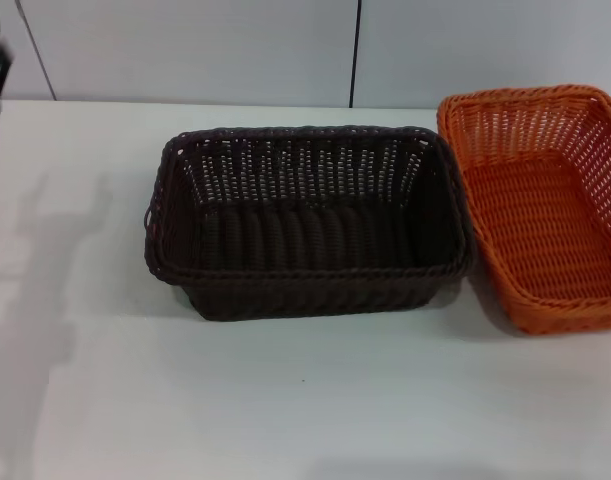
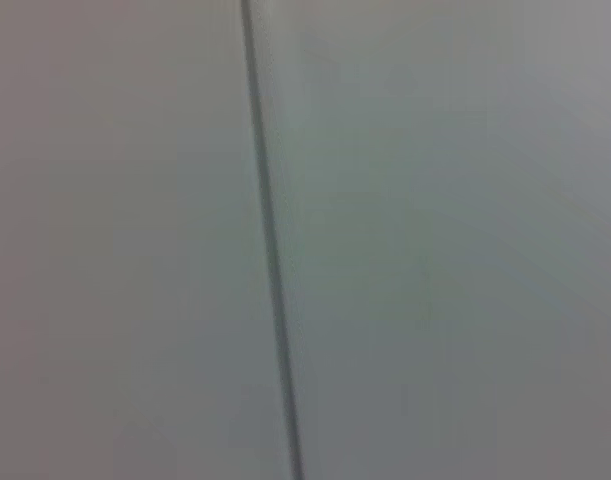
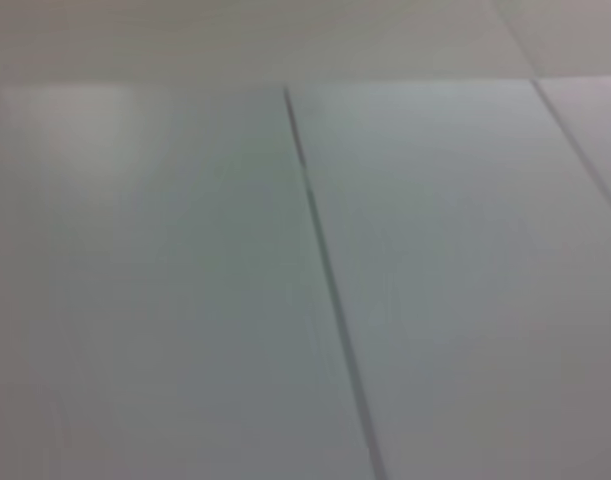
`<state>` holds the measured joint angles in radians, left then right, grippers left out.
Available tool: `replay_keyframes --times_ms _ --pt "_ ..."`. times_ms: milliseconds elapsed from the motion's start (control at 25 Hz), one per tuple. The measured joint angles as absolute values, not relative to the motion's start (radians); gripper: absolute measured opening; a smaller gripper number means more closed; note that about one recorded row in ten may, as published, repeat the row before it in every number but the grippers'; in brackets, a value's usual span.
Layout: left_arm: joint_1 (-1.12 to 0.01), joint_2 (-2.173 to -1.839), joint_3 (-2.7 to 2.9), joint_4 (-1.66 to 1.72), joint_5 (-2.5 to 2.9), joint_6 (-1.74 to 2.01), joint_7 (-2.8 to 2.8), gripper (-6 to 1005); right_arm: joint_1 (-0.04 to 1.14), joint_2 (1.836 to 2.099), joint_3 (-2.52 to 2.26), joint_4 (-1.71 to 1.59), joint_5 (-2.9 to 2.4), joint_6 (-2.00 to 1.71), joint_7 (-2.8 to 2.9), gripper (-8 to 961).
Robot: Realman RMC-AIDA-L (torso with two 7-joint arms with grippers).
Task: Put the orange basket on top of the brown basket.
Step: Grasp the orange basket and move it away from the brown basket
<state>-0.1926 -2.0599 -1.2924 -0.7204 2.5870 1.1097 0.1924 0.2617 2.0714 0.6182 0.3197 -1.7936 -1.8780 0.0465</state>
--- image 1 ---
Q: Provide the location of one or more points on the dark brown wicker basket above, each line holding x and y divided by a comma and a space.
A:
310, 250

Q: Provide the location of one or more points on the orange wicker basket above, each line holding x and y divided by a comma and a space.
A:
535, 215

